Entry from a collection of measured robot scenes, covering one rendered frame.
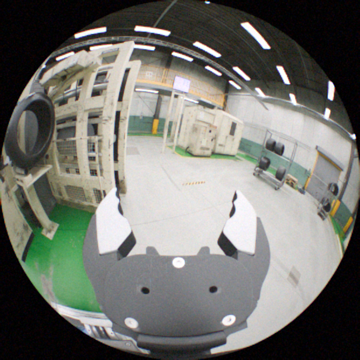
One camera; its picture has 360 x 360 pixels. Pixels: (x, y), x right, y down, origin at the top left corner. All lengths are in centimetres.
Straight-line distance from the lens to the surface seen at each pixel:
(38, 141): 142
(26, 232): 194
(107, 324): 50
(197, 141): 435
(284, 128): 1073
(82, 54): 119
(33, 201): 157
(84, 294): 130
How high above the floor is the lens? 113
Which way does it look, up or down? 27 degrees down
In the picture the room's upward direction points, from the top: 12 degrees clockwise
